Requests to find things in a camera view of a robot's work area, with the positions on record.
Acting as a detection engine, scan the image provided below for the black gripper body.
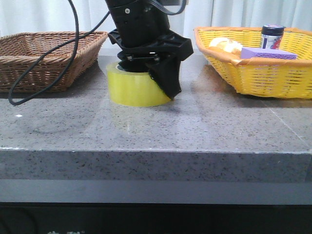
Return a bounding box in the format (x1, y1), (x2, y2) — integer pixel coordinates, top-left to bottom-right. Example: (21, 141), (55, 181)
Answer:
(108, 29), (194, 72)

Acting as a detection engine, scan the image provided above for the orange toy carrot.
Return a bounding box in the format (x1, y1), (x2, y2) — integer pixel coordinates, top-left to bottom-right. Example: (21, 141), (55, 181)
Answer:
(208, 47), (241, 60)

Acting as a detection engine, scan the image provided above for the bread roll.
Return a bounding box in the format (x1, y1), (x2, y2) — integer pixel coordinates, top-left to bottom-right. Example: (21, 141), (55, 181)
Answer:
(209, 37), (242, 54)

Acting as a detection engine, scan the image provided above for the white curtain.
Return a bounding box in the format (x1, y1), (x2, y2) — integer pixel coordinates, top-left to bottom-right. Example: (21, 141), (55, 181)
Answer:
(0, 0), (312, 40)

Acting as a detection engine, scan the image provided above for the yellow tape roll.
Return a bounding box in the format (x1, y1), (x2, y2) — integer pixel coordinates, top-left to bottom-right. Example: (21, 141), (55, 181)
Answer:
(106, 62), (171, 107)

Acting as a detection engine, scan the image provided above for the purple foam block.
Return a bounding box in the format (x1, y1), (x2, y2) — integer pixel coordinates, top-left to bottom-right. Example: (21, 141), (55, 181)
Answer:
(240, 47), (297, 59)

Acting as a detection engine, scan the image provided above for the yellow wicker basket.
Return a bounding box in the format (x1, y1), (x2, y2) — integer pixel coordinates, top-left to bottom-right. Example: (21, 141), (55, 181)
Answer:
(194, 27), (312, 98)

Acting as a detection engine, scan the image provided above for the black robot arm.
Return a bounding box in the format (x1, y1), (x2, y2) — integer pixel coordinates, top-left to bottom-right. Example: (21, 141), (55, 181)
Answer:
(106, 0), (194, 99)

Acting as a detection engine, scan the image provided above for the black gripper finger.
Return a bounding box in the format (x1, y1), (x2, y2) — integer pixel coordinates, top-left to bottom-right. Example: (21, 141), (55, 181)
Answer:
(145, 54), (181, 99)

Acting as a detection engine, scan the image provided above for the brown wicker basket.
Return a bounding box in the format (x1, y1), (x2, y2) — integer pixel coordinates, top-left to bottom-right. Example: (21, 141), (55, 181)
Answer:
(0, 31), (108, 93)

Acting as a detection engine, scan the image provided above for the bottle with dark cap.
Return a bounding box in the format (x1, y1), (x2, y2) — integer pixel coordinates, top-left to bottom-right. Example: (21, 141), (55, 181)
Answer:
(260, 24), (285, 49)

